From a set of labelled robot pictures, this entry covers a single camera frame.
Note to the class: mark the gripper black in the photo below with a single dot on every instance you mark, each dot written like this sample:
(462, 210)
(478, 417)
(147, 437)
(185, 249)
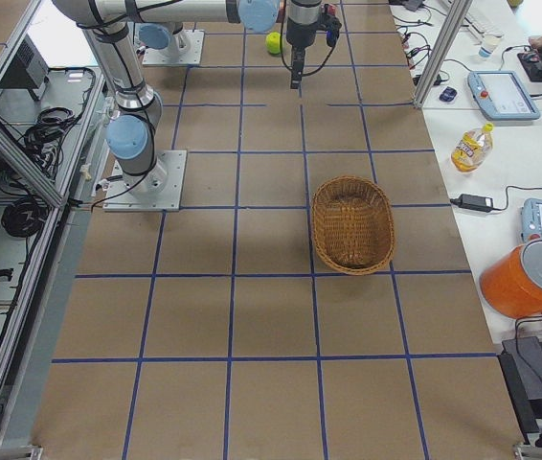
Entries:
(299, 30)

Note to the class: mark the green apple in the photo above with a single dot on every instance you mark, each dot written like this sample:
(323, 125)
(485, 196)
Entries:
(273, 43)

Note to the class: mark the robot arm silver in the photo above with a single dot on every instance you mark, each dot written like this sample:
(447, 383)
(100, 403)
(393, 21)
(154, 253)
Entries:
(168, 39)
(131, 137)

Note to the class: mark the wicker basket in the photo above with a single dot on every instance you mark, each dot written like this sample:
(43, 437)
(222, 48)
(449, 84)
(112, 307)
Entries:
(353, 226)

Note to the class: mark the blue computer mouse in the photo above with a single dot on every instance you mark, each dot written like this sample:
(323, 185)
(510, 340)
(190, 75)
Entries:
(448, 94)

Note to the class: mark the paper cup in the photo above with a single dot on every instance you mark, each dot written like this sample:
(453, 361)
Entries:
(488, 45)

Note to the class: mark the orange drink bottle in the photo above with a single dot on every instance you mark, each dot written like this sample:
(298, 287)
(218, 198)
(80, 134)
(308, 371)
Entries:
(473, 148)

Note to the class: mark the teach pendant far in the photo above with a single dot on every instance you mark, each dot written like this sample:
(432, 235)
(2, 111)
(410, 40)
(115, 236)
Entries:
(501, 96)

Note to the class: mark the black power adapter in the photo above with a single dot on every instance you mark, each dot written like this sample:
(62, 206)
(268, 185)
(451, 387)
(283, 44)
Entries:
(476, 203)

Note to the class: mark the grey electronics box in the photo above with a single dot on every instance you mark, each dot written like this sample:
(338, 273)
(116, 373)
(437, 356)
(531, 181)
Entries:
(27, 70)

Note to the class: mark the orange bucket grey lid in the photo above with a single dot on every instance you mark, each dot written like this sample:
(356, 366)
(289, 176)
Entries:
(513, 285)

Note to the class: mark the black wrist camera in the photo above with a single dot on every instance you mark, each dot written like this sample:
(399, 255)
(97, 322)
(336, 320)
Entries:
(330, 24)

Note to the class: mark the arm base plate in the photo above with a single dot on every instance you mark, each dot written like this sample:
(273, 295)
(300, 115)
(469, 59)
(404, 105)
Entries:
(192, 57)
(161, 190)

